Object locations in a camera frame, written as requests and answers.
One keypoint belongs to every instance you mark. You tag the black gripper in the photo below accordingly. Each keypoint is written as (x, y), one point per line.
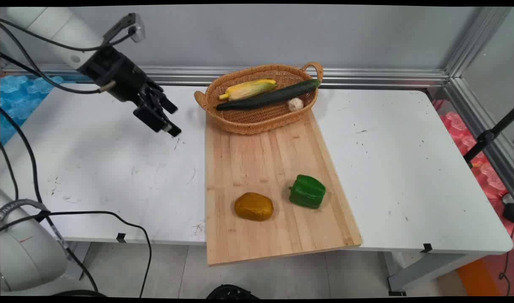
(115, 75)

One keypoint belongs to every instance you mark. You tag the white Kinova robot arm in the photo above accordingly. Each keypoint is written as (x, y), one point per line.
(38, 29)

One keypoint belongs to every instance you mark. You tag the yellow corn cob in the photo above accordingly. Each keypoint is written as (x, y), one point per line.
(248, 89)

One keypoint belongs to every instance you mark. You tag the woven wicker basket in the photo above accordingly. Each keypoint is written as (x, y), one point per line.
(261, 103)

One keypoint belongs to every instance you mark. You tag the dark green cucumber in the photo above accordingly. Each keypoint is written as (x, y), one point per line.
(269, 97)

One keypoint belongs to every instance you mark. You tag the brown potato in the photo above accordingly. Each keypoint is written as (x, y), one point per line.
(254, 206)

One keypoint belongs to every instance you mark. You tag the white garlic bulb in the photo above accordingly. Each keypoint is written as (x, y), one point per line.
(295, 104)

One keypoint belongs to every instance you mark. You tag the wooden cutting board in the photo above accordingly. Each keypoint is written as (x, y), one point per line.
(273, 189)

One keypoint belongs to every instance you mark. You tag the blue foam mat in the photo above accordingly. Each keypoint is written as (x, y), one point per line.
(19, 101)

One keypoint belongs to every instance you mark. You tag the green bell pepper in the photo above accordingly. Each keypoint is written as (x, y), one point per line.
(307, 191)

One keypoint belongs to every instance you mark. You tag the black round object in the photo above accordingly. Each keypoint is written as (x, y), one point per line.
(231, 291)

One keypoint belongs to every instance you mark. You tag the grey table leg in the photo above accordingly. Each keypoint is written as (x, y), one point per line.
(429, 269)

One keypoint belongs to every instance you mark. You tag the red foam mat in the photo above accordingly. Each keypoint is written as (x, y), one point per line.
(480, 164)

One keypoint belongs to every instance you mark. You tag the black tripod leg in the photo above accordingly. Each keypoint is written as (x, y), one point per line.
(488, 136)

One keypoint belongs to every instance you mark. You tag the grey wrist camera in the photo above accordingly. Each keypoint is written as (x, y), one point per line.
(128, 27)

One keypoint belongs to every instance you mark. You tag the aluminium frame rail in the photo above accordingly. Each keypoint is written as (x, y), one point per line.
(366, 78)

